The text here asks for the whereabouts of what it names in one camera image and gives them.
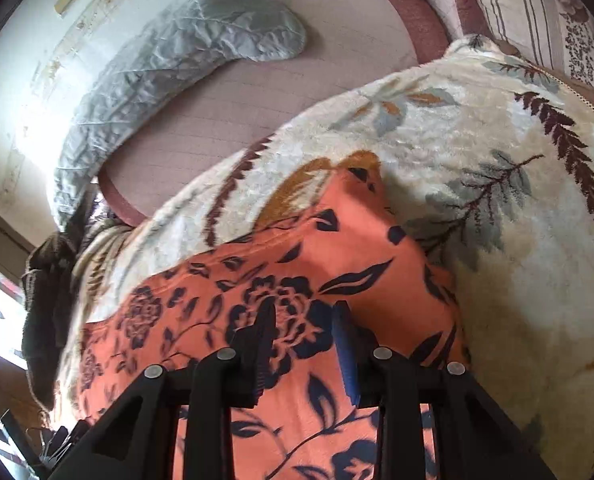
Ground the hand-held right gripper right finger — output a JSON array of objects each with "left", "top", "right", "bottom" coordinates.
[{"left": 333, "top": 301, "right": 558, "bottom": 480}]

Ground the leaf print blanket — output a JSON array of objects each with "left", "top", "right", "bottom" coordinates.
[{"left": 59, "top": 34, "right": 594, "bottom": 480}]

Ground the orange floral dress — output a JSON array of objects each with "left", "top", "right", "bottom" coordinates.
[{"left": 59, "top": 167, "right": 472, "bottom": 480}]

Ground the grey quilted pillow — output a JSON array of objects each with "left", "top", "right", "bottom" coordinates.
[{"left": 52, "top": 0, "right": 310, "bottom": 233}]

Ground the pink striped sofa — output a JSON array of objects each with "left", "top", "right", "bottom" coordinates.
[{"left": 99, "top": 0, "right": 594, "bottom": 226}]

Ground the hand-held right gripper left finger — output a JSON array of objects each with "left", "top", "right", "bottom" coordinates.
[{"left": 52, "top": 299, "right": 278, "bottom": 480}]

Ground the brown fleece garment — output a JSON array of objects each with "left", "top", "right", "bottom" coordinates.
[{"left": 21, "top": 232, "right": 95, "bottom": 411}]

